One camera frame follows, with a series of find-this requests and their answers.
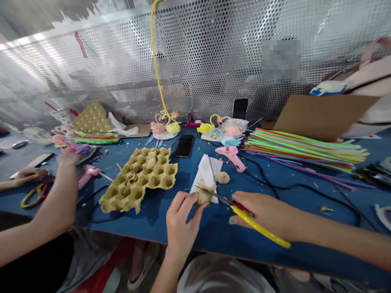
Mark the small magenta object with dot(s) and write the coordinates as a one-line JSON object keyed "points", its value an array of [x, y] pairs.
{"points": [[194, 122]]}

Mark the upright black smartphone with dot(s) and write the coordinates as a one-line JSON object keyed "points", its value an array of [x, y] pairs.
{"points": [[240, 108]]}

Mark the brown cardboard sheet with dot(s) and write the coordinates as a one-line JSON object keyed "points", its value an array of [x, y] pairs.
{"points": [[323, 117]]}

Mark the red plastic stool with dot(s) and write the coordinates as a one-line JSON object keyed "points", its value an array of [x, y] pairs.
{"points": [[97, 274]]}

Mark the white tissue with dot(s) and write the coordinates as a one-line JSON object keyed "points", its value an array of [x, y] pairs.
{"points": [[120, 128]]}

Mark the round egg carton cup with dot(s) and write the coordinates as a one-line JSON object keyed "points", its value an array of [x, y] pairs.
{"points": [[222, 177]]}

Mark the black tool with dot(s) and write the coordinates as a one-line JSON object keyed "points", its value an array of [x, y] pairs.
{"points": [[374, 174]]}

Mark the pile of colourful pipe cleaners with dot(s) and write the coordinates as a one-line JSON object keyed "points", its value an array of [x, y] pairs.
{"points": [[302, 152]]}

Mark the perforated metal panel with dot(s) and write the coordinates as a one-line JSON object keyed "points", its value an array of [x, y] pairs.
{"points": [[213, 45]]}

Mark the small bundle of pipe cleaners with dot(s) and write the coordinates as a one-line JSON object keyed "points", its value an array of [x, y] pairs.
{"points": [[94, 138]]}

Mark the purple and pink craft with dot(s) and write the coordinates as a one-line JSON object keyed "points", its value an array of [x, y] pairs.
{"points": [[81, 151]]}

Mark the yellow and red scissors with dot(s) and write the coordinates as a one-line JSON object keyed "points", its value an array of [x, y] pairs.
{"points": [[33, 195]]}

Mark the white dotted cup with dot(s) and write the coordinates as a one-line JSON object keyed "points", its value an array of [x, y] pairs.
{"points": [[62, 117]]}

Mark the pink glue gun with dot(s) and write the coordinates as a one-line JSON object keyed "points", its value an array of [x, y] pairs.
{"points": [[88, 174], [230, 154]]}

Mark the person's left hand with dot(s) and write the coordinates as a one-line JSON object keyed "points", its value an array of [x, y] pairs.
{"points": [[180, 219]]}

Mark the person's right hand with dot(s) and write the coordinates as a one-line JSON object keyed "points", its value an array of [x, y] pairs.
{"points": [[268, 216]]}

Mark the yellow pipe cleaner craft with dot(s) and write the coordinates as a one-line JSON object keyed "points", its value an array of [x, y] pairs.
{"points": [[209, 126]]}

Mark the upright cardboard egg tray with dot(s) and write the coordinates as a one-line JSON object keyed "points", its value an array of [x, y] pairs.
{"points": [[91, 119]]}

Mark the dark flat card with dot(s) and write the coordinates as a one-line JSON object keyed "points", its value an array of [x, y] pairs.
{"points": [[32, 165]]}

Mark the cut egg carton piece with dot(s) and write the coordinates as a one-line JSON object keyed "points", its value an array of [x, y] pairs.
{"points": [[205, 192]]}

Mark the pink and yellow flamingo craft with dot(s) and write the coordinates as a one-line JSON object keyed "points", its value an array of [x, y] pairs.
{"points": [[168, 126]]}

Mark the pink ribbon strip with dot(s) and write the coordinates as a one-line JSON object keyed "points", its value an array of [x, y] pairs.
{"points": [[81, 44]]}

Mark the person's legs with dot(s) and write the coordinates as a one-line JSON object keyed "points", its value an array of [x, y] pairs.
{"points": [[142, 265]]}

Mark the small cardboard piece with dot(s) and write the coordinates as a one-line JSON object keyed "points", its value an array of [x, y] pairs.
{"points": [[140, 130]]}

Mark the white curved object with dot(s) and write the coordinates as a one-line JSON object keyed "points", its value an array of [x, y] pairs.
{"points": [[384, 215]]}

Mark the blue and white bottle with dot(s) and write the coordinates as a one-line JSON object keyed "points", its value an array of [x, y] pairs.
{"points": [[328, 88]]}

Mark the pink bag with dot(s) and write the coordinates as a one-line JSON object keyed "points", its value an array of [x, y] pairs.
{"points": [[372, 82]]}

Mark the pink pipe cleaner craft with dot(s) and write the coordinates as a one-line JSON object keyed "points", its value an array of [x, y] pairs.
{"points": [[233, 129]]}

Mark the clear glue stick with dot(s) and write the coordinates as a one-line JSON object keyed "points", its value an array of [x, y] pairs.
{"points": [[150, 141], [159, 143]]}

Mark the white paper sheet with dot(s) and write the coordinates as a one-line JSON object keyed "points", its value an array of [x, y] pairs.
{"points": [[207, 166]]}

